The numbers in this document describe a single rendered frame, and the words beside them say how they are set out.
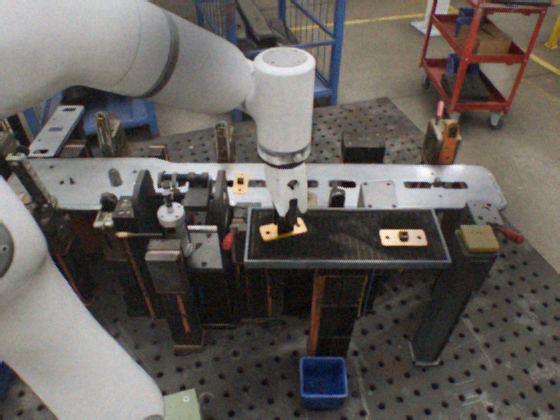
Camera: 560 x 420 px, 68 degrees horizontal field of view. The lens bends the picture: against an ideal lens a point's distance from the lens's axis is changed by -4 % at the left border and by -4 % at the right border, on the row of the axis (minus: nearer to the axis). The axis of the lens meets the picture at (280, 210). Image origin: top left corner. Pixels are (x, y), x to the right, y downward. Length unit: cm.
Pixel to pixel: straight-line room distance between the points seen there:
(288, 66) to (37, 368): 46
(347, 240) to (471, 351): 62
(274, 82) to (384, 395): 83
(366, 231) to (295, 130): 29
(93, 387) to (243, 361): 67
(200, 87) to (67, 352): 31
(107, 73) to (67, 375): 33
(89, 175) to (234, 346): 62
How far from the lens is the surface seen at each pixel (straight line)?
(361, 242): 82
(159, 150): 135
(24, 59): 36
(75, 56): 37
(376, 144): 129
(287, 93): 60
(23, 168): 108
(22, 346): 49
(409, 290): 135
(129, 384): 59
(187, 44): 44
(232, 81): 49
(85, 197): 124
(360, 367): 119
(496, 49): 325
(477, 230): 91
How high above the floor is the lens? 176
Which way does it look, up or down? 44 degrees down
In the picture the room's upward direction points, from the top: straight up
